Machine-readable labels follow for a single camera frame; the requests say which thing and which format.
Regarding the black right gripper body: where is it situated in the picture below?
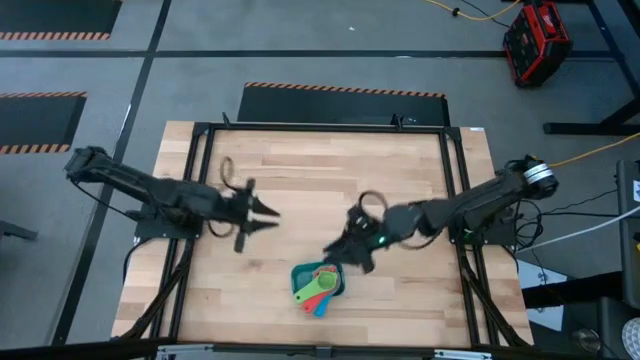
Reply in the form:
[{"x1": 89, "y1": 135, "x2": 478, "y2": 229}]
[{"x1": 344, "y1": 206, "x2": 425, "y2": 257}]

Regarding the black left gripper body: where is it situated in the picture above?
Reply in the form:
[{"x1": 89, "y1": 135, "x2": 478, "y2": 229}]
[{"x1": 199, "y1": 187, "x2": 251, "y2": 234}]

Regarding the green measuring cup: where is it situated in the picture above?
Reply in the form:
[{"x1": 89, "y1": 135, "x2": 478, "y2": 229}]
[{"x1": 293, "y1": 271, "x2": 339, "y2": 305}]

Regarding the yellow measuring cup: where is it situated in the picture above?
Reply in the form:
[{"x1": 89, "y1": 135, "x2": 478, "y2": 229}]
[{"x1": 309, "y1": 266, "x2": 344, "y2": 299}]

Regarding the teal plastic basket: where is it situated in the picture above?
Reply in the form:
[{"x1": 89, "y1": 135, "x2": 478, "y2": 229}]
[{"x1": 290, "y1": 260, "x2": 347, "y2": 297}]

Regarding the blue measuring cup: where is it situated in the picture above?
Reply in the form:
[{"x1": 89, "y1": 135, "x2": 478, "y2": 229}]
[{"x1": 312, "y1": 295, "x2": 335, "y2": 319}]

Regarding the black hazard-striped floor mat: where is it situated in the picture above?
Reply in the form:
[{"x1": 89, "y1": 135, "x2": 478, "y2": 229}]
[
  {"x1": 236, "y1": 81, "x2": 452, "y2": 127},
  {"x1": 0, "y1": 91, "x2": 88, "y2": 156},
  {"x1": 0, "y1": 0, "x2": 123, "y2": 42}
]

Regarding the grey furniture leg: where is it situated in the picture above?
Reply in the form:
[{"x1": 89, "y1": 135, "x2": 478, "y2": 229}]
[{"x1": 0, "y1": 219, "x2": 39, "y2": 242}]

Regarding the black desk leg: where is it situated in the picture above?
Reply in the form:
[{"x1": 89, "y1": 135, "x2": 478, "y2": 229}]
[{"x1": 543, "y1": 0, "x2": 640, "y2": 136}]

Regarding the black equipment case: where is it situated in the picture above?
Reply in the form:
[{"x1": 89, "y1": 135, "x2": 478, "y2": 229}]
[{"x1": 522, "y1": 272, "x2": 640, "y2": 360}]

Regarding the red and black toolbox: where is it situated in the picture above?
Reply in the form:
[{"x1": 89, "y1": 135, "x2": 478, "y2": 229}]
[{"x1": 502, "y1": 0, "x2": 574, "y2": 89}]

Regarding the grey equipment box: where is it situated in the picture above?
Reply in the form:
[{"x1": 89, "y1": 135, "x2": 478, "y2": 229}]
[{"x1": 615, "y1": 159, "x2": 640, "y2": 309}]

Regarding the white patterned round object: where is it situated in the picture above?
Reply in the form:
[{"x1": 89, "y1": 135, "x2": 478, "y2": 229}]
[{"x1": 622, "y1": 317, "x2": 640, "y2": 359}]

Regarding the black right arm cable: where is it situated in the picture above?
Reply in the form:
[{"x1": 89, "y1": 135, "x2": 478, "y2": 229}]
[{"x1": 358, "y1": 190, "x2": 390, "y2": 216}]

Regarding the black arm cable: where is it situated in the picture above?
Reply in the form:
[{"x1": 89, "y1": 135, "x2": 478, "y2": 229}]
[
  {"x1": 219, "y1": 156, "x2": 240, "y2": 190},
  {"x1": 358, "y1": 190, "x2": 390, "y2": 216}
]

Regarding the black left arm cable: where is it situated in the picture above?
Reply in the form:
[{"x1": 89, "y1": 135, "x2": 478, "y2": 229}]
[{"x1": 219, "y1": 156, "x2": 240, "y2": 190}]

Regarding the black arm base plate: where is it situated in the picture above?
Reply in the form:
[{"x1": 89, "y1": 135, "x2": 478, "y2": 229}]
[
  {"x1": 445, "y1": 214, "x2": 517, "y2": 247},
  {"x1": 133, "y1": 209, "x2": 207, "y2": 240}
]

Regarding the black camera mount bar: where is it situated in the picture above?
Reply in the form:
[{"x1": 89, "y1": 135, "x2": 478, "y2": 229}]
[{"x1": 154, "y1": 343, "x2": 494, "y2": 360}]

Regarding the black table frame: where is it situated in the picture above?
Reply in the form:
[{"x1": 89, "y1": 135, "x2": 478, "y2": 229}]
[{"x1": 119, "y1": 112, "x2": 534, "y2": 351}]

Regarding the black floor cable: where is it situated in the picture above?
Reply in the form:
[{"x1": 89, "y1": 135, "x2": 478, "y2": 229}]
[{"x1": 499, "y1": 188, "x2": 621, "y2": 251}]

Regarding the white cable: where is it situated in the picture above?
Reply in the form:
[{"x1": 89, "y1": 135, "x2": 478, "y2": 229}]
[{"x1": 513, "y1": 204, "x2": 640, "y2": 254}]

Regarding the yellow extension cord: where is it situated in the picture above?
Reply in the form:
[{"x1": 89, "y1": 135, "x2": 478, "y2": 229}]
[{"x1": 549, "y1": 131, "x2": 640, "y2": 169}]

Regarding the yellow floor cable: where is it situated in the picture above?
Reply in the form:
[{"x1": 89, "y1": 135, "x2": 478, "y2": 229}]
[{"x1": 424, "y1": 0, "x2": 522, "y2": 22}]

